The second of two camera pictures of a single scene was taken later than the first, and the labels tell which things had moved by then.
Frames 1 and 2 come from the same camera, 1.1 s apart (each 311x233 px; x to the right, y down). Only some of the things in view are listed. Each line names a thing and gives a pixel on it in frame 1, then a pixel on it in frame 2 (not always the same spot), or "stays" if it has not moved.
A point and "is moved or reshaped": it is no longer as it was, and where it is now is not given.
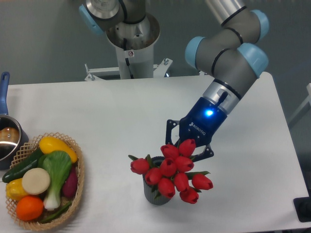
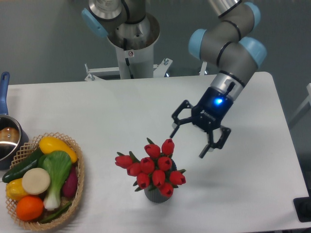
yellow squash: x=49 y=144 stays
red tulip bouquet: x=172 y=174 is moved or reshaped
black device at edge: x=302 y=208 stays
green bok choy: x=58 y=164 stays
